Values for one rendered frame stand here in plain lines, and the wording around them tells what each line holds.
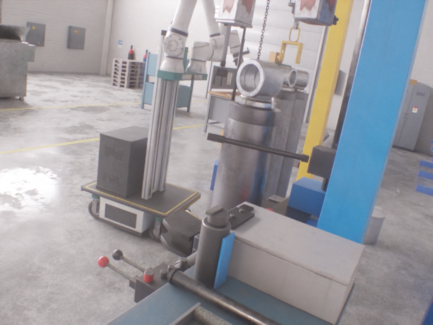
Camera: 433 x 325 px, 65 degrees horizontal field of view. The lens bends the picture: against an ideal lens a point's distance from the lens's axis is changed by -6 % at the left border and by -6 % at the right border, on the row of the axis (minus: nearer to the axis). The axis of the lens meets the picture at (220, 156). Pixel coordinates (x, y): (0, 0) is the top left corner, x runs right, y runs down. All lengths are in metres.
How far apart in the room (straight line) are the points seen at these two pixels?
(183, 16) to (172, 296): 2.07
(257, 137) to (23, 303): 1.85
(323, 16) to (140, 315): 1.06
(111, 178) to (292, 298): 2.53
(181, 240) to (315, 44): 11.40
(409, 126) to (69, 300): 10.29
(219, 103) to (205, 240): 6.75
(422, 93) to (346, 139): 10.18
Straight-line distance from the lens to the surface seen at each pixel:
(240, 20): 1.53
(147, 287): 1.04
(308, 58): 12.49
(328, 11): 1.33
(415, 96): 11.39
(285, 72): 2.75
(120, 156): 3.18
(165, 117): 3.28
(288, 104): 2.74
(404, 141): 11.47
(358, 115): 1.23
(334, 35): 3.97
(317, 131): 3.98
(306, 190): 1.51
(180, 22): 2.64
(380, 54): 1.22
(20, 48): 9.21
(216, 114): 7.64
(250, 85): 1.48
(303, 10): 1.31
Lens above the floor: 1.63
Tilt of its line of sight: 15 degrees down
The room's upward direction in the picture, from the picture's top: 10 degrees clockwise
